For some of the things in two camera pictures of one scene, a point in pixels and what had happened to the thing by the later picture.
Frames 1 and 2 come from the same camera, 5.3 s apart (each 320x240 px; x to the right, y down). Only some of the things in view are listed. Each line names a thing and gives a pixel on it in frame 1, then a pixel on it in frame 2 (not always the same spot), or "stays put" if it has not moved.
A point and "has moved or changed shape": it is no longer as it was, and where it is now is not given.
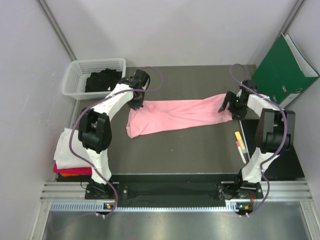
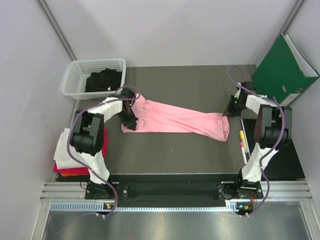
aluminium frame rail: (273, 190) stays put
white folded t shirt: (64, 157) stays put
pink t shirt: (160, 115) has moved or changed shape
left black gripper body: (137, 102) -> (128, 117)
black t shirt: (100, 81) stays put
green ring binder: (285, 72) stays put
